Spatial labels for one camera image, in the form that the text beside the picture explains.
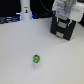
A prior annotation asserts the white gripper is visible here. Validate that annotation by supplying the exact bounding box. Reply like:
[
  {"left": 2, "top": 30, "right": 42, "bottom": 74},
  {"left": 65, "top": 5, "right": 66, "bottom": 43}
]
[{"left": 51, "top": 0, "right": 84, "bottom": 40}]

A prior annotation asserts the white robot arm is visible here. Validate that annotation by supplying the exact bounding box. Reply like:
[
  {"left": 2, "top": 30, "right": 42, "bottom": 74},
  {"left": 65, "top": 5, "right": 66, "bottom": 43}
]
[{"left": 50, "top": 0, "right": 84, "bottom": 40}]

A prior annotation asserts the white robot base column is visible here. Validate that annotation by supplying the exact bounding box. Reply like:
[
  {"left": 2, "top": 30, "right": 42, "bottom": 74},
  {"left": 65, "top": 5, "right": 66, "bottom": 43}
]
[{"left": 20, "top": 0, "right": 32, "bottom": 20}]

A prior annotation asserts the black kcup drawer holder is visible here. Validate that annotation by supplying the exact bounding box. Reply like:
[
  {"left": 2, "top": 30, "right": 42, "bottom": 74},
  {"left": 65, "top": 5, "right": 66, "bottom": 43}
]
[{"left": 49, "top": 14, "right": 78, "bottom": 42}]

